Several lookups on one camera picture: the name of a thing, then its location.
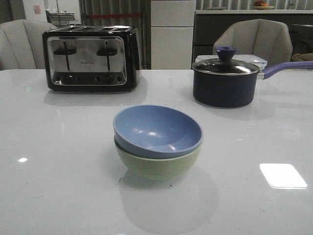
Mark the blue bowl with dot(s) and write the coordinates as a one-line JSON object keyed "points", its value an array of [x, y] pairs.
{"points": [[156, 132]]}

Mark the green bowl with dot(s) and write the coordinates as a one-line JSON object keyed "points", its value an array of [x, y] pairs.
{"points": [[158, 169]]}

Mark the dark blue saucepan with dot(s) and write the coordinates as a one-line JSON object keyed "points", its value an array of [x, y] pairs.
{"points": [[232, 91]]}

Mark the glass pot lid blue knob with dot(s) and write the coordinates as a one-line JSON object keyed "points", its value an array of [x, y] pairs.
{"points": [[225, 64]]}

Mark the black chrome four-slot toaster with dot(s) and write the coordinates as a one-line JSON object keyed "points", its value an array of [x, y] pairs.
{"points": [[92, 58]]}

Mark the white refrigerator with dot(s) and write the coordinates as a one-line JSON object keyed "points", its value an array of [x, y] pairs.
{"points": [[172, 26]]}

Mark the dark kitchen counter cabinet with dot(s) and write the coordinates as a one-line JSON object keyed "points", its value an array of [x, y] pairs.
{"points": [[209, 25]]}

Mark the clear plastic container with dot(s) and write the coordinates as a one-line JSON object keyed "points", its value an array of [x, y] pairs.
{"points": [[249, 58]]}

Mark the beige armchair right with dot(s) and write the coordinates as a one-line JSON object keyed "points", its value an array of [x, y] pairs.
{"points": [[269, 40]]}

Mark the beige armchair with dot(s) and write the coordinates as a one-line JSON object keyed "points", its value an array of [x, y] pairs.
{"points": [[21, 44], [269, 40]]}

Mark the beige armchair left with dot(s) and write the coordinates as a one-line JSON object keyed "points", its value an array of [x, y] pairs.
{"points": [[21, 44]]}

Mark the fruit bowl on counter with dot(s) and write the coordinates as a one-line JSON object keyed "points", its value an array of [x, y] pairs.
{"points": [[261, 5]]}

